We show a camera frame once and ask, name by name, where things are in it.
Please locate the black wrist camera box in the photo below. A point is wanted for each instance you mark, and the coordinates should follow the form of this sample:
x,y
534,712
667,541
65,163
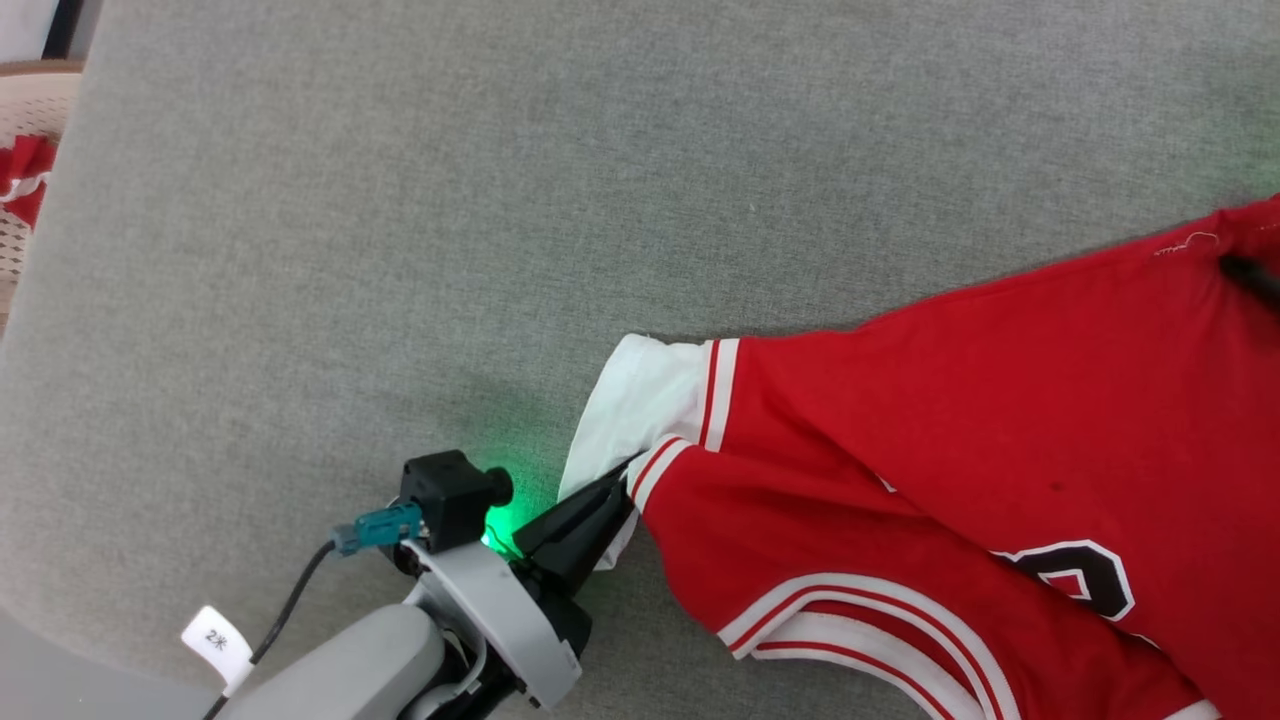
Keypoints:
x,y
450,495

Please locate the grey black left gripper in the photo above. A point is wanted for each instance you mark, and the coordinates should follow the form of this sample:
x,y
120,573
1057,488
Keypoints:
x,y
500,620

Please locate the red white garment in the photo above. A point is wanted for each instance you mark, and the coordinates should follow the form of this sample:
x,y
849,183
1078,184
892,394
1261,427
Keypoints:
x,y
25,175

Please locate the beige perforated laundry basket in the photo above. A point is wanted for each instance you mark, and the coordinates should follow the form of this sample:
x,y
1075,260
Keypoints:
x,y
30,100

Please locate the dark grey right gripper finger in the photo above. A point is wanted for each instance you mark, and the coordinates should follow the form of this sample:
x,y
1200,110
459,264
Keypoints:
x,y
1255,278

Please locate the red basketball jersey white trim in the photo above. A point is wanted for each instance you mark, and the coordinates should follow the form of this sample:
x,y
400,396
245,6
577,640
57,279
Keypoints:
x,y
1000,420

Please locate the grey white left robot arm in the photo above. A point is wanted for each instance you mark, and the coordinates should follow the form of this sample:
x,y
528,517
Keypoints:
x,y
350,670

